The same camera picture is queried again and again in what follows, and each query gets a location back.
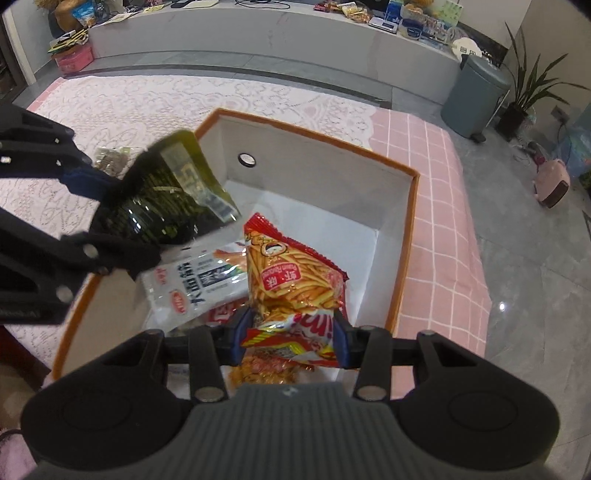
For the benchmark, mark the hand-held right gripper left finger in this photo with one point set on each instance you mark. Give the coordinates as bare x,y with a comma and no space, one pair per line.
242,337

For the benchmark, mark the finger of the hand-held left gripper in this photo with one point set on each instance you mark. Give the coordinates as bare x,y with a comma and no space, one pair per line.
83,181
120,256

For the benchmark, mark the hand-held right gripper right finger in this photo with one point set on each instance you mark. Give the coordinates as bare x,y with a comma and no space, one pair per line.
340,341

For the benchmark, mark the dark green snack packet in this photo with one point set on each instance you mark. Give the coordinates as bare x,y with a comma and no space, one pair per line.
152,203

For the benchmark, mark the white snack packet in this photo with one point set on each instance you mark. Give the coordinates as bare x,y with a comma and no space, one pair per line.
194,286

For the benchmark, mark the orange stick snack packet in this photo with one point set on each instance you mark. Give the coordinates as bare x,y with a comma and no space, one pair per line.
286,277

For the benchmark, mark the orange storage box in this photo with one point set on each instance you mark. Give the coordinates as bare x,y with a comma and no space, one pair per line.
323,184

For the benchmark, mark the clear snack packet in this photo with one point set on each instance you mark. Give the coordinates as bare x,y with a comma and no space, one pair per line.
111,159

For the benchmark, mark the white lace tablecloth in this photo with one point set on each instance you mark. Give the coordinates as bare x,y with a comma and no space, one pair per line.
138,106

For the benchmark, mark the pink tin box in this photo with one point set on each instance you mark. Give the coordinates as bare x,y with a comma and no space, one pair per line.
74,60

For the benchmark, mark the pink fan heater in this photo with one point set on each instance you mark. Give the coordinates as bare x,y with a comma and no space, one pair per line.
551,182

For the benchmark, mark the grey pedal trash can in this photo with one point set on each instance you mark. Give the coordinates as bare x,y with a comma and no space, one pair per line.
475,97

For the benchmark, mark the long leaf potted plant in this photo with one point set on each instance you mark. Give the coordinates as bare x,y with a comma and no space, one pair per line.
531,87

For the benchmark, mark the white round device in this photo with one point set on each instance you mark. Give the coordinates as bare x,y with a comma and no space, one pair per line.
467,47

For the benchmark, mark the yellow snack bags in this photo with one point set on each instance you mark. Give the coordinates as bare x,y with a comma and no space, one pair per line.
356,12

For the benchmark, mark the blue carton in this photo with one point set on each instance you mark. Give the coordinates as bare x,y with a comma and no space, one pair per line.
393,10

